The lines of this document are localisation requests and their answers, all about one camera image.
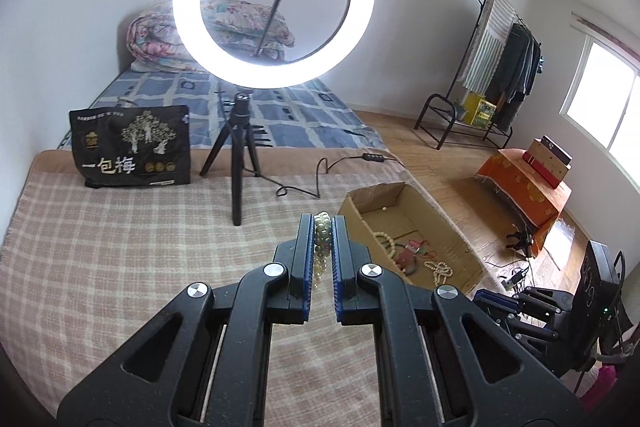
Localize folded floral quilt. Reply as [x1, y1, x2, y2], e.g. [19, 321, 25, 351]
[125, 0, 297, 74]

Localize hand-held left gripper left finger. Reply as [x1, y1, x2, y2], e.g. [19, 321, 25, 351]
[57, 214, 315, 427]

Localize cardboard box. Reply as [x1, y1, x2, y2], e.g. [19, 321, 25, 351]
[337, 182, 485, 295]

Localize blue checked bed sheet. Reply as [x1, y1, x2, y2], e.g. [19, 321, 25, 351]
[65, 69, 381, 152]

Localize pink garment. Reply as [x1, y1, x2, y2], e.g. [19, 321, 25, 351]
[585, 362, 622, 408]

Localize cream bead bracelet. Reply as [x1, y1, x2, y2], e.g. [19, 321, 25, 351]
[374, 231, 402, 258]

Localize red and green pendant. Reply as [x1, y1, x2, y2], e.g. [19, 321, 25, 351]
[395, 239, 431, 276]

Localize black clothes rack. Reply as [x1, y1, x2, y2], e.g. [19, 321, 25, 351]
[414, 0, 543, 151]

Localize red and tan box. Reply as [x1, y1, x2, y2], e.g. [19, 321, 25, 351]
[523, 136, 574, 188]

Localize dark hanging clothes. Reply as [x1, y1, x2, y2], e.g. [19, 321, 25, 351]
[492, 23, 543, 134]

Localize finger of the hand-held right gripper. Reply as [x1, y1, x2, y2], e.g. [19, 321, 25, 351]
[492, 313, 563, 354]
[472, 286, 576, 322]

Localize window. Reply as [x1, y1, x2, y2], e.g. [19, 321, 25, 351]
[560, 14, 640, 188]

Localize orange cloth covered table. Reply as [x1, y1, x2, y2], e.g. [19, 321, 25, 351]
[475, 148, 572, 258]

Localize black printed snack bag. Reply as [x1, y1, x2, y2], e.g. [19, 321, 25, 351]
[69, 105, 191, 188]

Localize yellow crate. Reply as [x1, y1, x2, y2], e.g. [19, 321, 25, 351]
[462, 93, 497, 128]

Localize beige plaid blanket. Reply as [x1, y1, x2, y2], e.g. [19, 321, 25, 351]
[0, 149, 451, 427]

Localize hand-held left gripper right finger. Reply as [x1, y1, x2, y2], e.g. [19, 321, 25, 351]
[332, 216, 583, 427]

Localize black tripod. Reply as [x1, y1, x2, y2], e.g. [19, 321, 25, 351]
[200, 92, 267, 226]

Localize striped hanging cloth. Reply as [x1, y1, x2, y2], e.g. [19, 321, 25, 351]
[457, 0, 516, 92]

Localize pale green bead bracelet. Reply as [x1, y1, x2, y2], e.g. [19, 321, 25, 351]
[312, 211, 335, 293]

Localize pearl necklace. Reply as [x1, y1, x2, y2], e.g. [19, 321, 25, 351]
[425, 261, 454, 286]

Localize black clamp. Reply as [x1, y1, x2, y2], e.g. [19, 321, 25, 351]
[505, 229, 539, 258]

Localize power strip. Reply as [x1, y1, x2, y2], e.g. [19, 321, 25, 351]
[500, 269, 532, 291]

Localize black ring light cable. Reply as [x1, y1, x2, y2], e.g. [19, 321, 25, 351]
[276, 152, 407, 198]

